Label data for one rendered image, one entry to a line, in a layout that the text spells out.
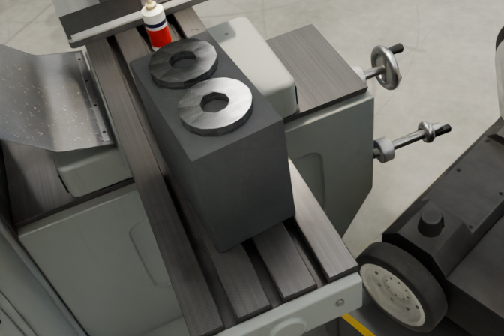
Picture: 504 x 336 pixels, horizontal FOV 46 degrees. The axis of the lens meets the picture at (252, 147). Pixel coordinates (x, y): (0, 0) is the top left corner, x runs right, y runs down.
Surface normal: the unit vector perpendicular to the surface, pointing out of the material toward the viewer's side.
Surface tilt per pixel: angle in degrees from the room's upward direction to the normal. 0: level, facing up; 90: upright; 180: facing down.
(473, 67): 0
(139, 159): 0
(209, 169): 90
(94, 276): 90
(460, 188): 0
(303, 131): 90
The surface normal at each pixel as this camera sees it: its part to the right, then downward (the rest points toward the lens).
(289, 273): -0.13, -0.68
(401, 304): -0.72, 0.57
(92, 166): 0.38, 0.64
